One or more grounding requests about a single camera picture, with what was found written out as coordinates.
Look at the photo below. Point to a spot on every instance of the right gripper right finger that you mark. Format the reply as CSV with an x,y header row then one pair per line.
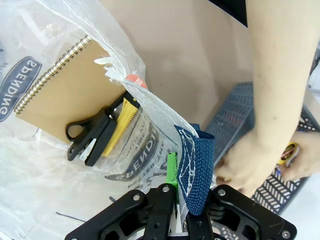
x,y
237,215

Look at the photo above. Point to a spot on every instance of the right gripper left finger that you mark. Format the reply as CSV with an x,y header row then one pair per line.
x,y
155,212

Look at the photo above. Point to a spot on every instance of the grey plastic basket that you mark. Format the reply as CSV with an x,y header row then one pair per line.
x,y
275,192
230,117

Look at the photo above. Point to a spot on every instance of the small yellow red packet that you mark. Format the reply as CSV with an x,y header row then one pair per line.
x,y
288,152

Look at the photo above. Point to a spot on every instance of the black scissors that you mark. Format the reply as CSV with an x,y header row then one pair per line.
x,y
98,117

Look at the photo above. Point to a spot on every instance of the kraft spiral notebook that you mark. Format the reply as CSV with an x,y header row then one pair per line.
x,y
75,87

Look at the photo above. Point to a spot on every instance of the person's right forearm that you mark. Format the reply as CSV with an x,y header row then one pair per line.
x,y
275,75

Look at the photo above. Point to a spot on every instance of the person's right hand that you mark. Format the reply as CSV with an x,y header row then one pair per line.
x,y
250,162

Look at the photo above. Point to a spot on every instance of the person's left hand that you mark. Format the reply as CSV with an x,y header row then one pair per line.
x,y
307,160

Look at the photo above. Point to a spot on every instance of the red white label tag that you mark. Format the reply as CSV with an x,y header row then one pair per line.
x,y
136,80

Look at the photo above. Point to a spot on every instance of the person in black T-shirt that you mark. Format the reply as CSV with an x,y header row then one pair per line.
x,y
235,10

